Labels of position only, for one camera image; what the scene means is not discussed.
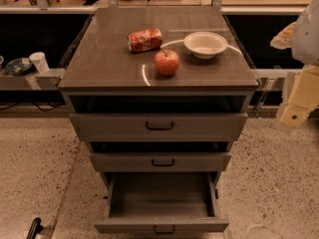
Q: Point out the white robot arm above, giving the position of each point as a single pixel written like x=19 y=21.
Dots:
x=302 y=37

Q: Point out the red apple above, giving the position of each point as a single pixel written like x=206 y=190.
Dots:
x=166 y=62

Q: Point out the grey bottom drawer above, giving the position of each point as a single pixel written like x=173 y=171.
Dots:
x=161 y=203

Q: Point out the dark blue bowl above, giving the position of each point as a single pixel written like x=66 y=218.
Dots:
x=19 y=67

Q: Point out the black object on floor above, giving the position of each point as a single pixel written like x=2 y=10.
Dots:
x=35 y=228

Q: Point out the grey top drawer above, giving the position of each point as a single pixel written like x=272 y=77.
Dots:
x=158 y=127

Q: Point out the grey middle drawer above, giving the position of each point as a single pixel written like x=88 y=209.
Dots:
x=160 y=162

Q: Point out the crushed red soda can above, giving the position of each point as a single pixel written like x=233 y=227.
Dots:
x=145 y=40

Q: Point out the grey drawer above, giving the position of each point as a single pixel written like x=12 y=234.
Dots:
x=160 y=162
x=158 y=127
x=161 y=203

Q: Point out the white bowl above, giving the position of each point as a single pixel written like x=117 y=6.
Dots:
x=205 y=45

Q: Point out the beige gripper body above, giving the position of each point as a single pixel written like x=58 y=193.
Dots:
x=308 y=37

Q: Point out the grey drawer cabinet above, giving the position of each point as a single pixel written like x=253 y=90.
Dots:
x=104 y=77

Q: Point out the white paper cup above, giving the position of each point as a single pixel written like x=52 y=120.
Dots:
x=39 y=61

